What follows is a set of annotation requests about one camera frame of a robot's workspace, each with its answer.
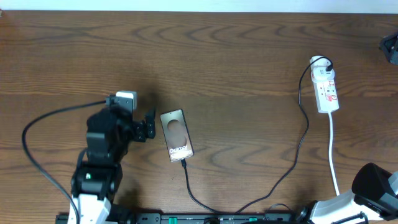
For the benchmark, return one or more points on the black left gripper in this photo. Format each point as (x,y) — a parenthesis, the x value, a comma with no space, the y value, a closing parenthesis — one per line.
(140,134)

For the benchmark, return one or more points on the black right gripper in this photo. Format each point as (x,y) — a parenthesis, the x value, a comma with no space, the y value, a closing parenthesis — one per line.
(392,51)

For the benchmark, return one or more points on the Galaxy S25 Ultra smartphone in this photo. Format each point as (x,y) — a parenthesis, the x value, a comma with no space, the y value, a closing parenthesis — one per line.
(177,138)

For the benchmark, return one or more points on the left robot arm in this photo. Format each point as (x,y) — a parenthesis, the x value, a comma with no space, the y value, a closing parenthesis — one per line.
(99,173)

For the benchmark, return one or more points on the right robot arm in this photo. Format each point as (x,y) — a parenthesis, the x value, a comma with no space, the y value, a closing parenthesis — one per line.
(373,194)

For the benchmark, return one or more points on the white power strip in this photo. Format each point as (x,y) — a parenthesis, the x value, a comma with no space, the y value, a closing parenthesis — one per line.
(323,78)

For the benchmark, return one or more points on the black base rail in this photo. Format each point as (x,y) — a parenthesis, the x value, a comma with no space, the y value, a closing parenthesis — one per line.
(118,214)

